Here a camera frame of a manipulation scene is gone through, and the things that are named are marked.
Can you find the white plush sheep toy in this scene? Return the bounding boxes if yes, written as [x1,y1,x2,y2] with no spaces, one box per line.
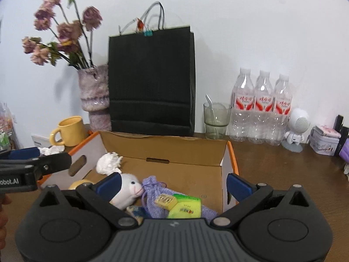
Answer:
[110,173,144,210]

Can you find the lavender drawstring pouch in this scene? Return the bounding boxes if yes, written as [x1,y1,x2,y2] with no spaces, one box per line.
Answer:
[141,176,218,222]

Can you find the green tissue pack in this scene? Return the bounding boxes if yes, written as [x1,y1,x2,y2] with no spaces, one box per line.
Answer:
[167,194,202,219]

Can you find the small yellow box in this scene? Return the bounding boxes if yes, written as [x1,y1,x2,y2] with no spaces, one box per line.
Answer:
[154,193,178,211]

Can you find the person's left hand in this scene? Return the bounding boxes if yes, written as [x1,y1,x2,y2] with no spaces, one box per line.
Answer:
[0,194,12,250]

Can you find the clear packaged items rack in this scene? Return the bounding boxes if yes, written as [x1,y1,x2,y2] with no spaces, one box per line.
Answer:
[0,103,19,152]

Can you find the white power strip box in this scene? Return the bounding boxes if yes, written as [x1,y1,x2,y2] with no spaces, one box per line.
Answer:
[31,134,51,148]

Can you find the yellow round object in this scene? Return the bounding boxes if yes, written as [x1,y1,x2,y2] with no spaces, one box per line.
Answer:
[69,179,93,190]

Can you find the orange cardboard box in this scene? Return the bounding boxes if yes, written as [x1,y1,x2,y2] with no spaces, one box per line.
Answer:
[37,130,240,216]

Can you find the middle water bottle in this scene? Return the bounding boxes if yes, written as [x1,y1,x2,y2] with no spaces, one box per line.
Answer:
[248,70,273,144]

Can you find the water bottle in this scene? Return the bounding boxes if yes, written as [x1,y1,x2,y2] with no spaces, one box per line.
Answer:
[228,68,254,142]
[266,74,292,145]
[248,70,273,144]

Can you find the left water bottle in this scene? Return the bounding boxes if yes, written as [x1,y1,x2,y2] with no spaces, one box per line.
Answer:
[228,68,254,142]

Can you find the yellow ceramic mug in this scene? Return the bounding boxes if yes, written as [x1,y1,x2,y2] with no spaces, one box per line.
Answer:
[49,116,88,147]

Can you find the right water bottle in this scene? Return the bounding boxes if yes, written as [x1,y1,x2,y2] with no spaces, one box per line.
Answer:
[266,74,292,145]

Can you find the grey drinking glass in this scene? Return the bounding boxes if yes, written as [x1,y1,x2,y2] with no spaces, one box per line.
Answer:
[204,102,232,140]

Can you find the white robot figurine speaker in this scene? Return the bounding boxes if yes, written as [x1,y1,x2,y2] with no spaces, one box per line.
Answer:
[282,108,311,153]

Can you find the white floral tin box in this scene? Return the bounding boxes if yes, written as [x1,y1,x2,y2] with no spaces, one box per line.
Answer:
[309,125,341,156]

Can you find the purple speckled ceramic vase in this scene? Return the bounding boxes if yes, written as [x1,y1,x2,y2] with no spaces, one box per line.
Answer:
[77,64,112,131]

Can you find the purple package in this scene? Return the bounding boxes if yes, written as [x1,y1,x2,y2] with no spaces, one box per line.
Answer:
[339,138,349,163]

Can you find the black tubes behind tin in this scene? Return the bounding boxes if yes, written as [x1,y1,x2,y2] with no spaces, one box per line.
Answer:
[334,115,348,157]

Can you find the black paper shopping bag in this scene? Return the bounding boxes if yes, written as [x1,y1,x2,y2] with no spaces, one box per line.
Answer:
[108,27,196,137]

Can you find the dried pink rose bouquet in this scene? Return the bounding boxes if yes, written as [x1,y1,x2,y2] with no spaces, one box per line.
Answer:
[22,0,103,70]

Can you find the teal binder clip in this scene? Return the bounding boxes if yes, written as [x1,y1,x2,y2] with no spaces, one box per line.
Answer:
[143,31,153,37]

